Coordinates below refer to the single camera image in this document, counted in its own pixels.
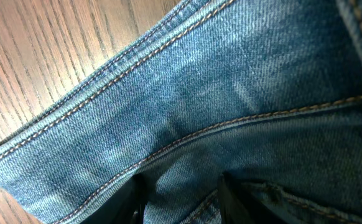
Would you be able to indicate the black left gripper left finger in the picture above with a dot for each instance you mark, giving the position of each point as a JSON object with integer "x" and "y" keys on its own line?
{"x": 126, "y": 206}

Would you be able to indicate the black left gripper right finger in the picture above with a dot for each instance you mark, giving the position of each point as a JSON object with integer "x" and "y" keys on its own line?
{"x": 238, "y": 206}

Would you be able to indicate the light blue denim jeans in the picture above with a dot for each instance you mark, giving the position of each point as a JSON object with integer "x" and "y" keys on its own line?
{"x": 268, "y": 91}

